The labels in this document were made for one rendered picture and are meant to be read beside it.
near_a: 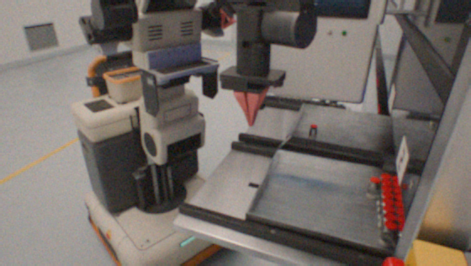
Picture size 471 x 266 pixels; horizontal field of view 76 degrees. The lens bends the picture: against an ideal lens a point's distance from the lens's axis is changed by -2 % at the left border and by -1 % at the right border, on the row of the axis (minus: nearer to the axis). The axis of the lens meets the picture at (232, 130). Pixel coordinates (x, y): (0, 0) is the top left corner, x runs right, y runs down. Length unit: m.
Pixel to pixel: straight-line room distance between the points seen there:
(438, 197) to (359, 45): 1.03
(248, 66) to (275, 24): 0.09
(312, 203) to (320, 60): 0.85
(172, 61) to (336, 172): 0.65
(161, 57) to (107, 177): 0.65
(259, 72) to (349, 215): 0.36
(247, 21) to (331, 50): 0.96
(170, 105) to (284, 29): 0.80
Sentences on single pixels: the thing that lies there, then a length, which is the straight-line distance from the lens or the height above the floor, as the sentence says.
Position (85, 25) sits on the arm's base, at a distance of 1.04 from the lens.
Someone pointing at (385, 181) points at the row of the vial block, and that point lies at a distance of 0.74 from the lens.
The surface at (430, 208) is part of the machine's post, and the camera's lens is 0.46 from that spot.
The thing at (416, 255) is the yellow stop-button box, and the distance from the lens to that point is 0.44.
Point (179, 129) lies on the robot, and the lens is 1.19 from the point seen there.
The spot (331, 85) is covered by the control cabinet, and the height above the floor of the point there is 0.88.
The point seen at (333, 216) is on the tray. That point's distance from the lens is 0.68.
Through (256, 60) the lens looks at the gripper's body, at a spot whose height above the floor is 1.20.
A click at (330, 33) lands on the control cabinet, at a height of 1.11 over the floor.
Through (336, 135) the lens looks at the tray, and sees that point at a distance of 0.99.
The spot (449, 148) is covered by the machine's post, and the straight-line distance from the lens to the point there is 0.42.
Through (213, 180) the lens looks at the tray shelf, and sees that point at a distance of 0.75.
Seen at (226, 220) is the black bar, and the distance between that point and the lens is 0.62.
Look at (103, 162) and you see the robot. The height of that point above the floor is 0.60.
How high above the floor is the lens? 1.32
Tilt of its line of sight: 27 degrees down
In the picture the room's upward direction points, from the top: straight up
